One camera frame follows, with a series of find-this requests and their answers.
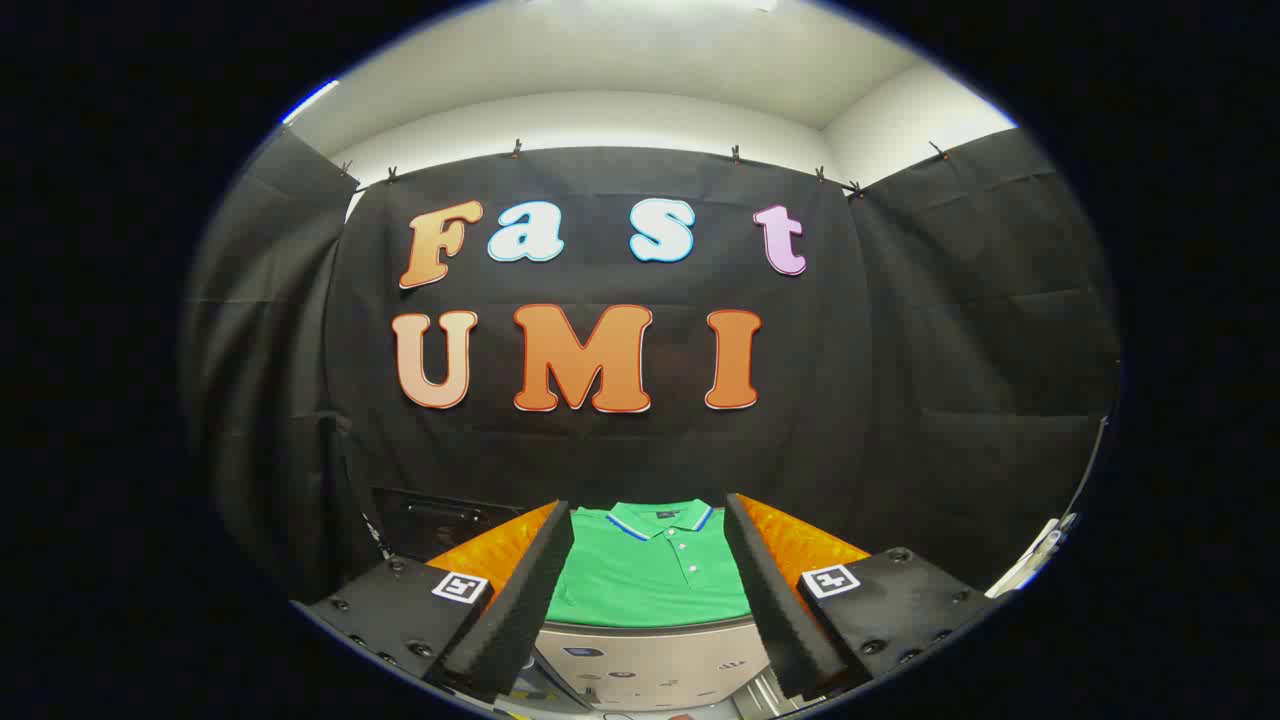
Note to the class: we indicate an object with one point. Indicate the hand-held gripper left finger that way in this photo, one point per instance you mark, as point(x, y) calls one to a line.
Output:
point(520, 600)

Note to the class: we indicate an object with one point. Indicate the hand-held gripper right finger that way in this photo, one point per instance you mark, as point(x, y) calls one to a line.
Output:
point(775, 600)

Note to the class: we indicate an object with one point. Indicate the dark glass washing machine lid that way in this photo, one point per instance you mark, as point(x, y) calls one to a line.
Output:
point(440, 525)

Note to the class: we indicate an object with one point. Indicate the green polo shirt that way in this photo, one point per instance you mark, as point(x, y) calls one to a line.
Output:
point(650, 580)

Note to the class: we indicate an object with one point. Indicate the black backdrop cloth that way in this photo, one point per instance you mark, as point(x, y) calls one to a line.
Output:
point(620, 450)

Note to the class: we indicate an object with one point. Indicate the white object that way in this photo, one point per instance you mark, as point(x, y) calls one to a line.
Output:
point(1030, 560)

